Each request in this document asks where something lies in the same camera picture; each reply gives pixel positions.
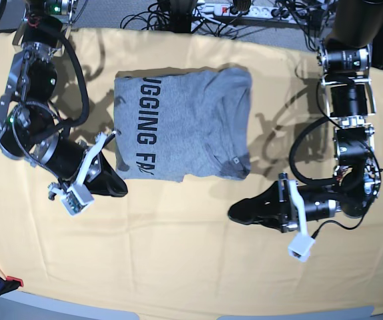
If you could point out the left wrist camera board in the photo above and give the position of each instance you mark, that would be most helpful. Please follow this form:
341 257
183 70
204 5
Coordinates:
300 247

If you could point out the grey t-shirt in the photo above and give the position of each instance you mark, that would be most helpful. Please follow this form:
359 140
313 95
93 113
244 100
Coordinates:
171 126

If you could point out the black centre post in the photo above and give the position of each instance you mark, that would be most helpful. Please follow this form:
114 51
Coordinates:
180 15

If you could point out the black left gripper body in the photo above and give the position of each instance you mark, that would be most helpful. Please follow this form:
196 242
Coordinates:
314 206

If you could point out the white power strip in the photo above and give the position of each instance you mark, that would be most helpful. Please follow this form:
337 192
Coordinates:
226 11

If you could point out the yellow table cloth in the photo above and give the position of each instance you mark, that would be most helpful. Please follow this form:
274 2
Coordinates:
168 250

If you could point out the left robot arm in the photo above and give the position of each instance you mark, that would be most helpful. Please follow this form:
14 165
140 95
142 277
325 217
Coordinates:
345 99

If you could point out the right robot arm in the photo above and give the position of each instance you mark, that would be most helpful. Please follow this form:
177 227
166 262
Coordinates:
31 127

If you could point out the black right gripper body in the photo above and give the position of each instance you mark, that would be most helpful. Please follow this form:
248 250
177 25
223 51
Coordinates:
61 156

